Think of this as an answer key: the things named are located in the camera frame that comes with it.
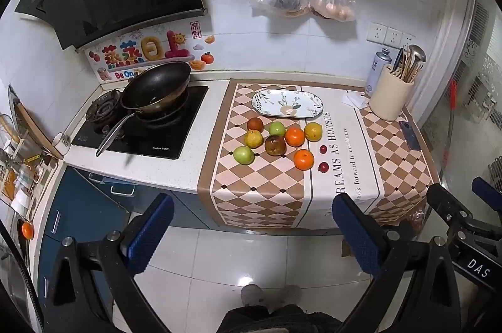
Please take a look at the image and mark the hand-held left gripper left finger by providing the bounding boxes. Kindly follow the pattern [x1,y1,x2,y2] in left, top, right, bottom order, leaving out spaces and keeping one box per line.
[47,193,175,333]

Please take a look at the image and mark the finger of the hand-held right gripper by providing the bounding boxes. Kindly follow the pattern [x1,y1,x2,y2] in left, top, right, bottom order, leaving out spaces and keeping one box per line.
[472,176,502,210]
[427,183,471,239]

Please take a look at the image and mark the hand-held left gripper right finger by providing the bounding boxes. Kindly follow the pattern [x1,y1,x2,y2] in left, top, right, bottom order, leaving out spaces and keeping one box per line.
[332,193,468,333]

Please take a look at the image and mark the bright orange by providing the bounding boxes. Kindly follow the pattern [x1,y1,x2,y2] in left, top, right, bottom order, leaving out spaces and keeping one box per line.
[293,149,315,171]
[285,127,305,147]

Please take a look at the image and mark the yellow orange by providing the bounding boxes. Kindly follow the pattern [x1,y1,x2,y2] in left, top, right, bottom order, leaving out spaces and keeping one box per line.
[304,122,323,141]
[244,130,264,149]

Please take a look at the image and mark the oval patterned plate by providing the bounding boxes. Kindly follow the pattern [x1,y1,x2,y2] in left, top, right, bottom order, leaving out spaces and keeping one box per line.
[251,90,324,119]

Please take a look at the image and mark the blue smartphone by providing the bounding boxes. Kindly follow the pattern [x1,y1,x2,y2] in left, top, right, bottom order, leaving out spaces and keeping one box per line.
[399,120,422,151]

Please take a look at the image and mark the blue kitchen cabinet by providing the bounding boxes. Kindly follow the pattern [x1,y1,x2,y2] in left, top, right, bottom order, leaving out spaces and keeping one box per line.
[37,165,222,322]

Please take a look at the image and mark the person's grey shoe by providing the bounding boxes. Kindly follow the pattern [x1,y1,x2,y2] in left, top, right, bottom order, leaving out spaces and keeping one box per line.
[240,284,263,308]
[279,285,302,307]

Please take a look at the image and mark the black glass gas stove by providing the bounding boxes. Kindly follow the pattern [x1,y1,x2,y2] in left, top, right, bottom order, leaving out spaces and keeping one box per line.
[72,85,209,160]

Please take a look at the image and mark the checkered printed tablecloth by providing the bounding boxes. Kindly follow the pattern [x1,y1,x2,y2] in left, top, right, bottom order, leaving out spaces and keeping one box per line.
[197,78,442,229]

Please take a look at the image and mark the cream utensil holder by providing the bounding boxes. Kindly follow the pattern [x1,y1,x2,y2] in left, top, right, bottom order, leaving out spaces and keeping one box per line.
[369,64,415,122]

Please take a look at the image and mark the person's dark pants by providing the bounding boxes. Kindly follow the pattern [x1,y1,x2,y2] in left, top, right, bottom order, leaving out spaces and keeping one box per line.
[222,303,346,333]

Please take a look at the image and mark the frosted glass door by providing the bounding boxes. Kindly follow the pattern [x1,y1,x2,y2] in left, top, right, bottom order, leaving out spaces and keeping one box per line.
[451,0,502,177]

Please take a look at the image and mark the white cup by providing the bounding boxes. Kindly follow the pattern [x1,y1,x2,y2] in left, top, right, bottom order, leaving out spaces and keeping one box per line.
[52,133,72,157]

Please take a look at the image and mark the white folded paper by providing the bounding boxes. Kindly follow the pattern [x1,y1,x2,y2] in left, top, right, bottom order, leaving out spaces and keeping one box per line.
[341,91,371,110]

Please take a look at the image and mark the bundle of kitchen utensils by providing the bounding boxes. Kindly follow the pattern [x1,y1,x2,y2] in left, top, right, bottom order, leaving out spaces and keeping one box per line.
[391,44,427,83]

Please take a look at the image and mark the grey spray can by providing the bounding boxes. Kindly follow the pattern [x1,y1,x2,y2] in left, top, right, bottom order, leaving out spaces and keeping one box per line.
[365,48,393,97]

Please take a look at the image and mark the wooden cutting board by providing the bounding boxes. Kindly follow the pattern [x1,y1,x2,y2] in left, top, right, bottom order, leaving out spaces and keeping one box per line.
[13,99,64,160]

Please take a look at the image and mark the red mop handle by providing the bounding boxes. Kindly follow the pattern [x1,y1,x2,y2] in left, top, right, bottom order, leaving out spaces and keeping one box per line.
[442,79,458,166]

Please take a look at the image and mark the wire dish rack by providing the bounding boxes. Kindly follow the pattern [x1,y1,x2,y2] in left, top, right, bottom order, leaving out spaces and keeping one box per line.
[0,113,60,210]

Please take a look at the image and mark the black wok with steel handle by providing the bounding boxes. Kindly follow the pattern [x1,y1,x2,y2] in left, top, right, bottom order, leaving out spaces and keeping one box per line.
[96,60,192,157]

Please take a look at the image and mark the colourful wall sticker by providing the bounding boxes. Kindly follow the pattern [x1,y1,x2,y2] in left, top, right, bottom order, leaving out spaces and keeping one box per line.
[87,21,216,83]

